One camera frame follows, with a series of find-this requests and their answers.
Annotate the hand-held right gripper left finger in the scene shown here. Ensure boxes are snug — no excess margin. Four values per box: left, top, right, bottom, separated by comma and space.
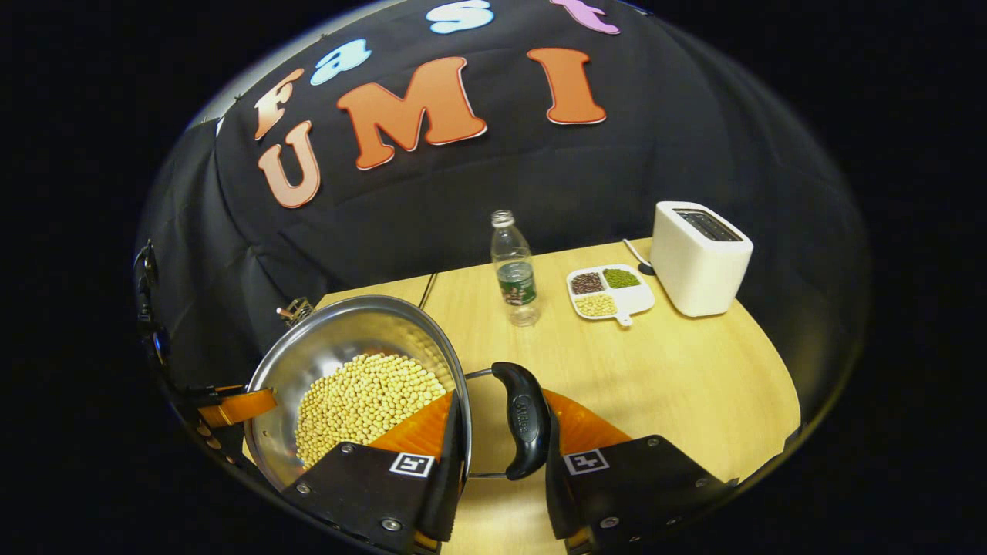
281, 389, 470, 554

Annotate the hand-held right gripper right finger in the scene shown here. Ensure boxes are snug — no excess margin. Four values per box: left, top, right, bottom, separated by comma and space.
542, 388, 739, 554

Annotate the steel pot with black handles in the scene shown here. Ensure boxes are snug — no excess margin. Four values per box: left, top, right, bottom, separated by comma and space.
243, 294, 553, 494

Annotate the pile of soybeans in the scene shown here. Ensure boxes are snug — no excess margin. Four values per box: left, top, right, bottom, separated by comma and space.
295, 352, 448, 469

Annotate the white divided bean dish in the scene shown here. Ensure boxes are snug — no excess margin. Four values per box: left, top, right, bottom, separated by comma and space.
566, 264, 656, 328

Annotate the clear plastic water bottle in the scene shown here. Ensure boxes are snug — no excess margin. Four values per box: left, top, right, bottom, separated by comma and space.
490, 209, 541, 328

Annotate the white toaster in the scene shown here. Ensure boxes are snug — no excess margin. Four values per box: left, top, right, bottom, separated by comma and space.
650, 201, 754, 318

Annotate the black backdrop cloth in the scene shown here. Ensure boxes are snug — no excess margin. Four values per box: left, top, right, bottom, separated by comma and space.
135, 0, 872, 432

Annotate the toaster power cable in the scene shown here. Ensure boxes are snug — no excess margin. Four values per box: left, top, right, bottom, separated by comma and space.
622, 237, 658, 277

